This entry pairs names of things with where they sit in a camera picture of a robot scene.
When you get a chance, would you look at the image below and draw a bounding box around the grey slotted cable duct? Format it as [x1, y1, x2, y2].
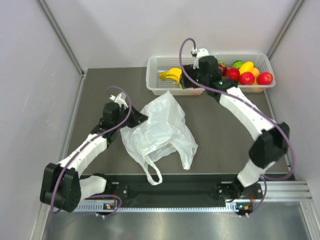
[73, 200, 251, 213]

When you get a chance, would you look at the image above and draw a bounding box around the green lime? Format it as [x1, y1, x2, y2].
[231, 60, 244, 69]

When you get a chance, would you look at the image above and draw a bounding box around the white plastic bag with fruit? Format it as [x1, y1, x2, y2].
[120, 91, 198, 186]

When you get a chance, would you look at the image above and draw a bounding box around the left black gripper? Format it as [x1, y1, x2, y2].
[114, 103, 149, 130]

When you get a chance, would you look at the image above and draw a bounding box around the red apple middle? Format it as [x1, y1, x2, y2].
[225, 67, 240, 82]

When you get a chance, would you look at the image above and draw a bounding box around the red apple right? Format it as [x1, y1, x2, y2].
[256, 72, 274, 85]

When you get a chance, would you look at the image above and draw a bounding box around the empty white plastic basket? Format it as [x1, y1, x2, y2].
[146, 55, 204, 96]

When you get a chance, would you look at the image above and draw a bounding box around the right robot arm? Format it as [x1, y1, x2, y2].
[180, 55, 290, 198]

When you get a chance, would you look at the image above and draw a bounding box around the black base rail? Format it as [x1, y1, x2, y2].
[103, 174, 263, 208]

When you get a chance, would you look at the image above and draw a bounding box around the white basket holding fruit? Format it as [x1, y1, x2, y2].
[214, 52, 276, 93]

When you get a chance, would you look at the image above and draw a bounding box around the orange fruit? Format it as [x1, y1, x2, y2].
[250, 67, 260, 79]

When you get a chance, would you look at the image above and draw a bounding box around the dark red apple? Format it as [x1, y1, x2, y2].
[218, 63, 228, 77]

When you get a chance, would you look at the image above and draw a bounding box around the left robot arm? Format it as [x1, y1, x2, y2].
[39, 102, 148, 213]

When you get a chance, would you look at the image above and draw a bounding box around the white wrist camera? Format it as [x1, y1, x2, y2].
[191, 48, 210, 69]
[109, 92, 128, 109]

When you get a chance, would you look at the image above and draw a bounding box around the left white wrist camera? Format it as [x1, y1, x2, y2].
[109, 92, 128, 109]

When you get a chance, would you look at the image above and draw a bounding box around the yellow banana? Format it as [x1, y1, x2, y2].
[159, 68, 183, 88]

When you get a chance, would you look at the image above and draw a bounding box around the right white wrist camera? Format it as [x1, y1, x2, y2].
[191, 48, 210, 69]

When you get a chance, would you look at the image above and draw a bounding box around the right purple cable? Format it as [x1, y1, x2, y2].
[179, 37, 297, 217]

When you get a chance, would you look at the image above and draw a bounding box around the red apple front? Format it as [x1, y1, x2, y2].
[239, 72, 255, 85]

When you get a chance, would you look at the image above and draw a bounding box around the yellow mango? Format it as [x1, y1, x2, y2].
[238, 61, 254, 75]

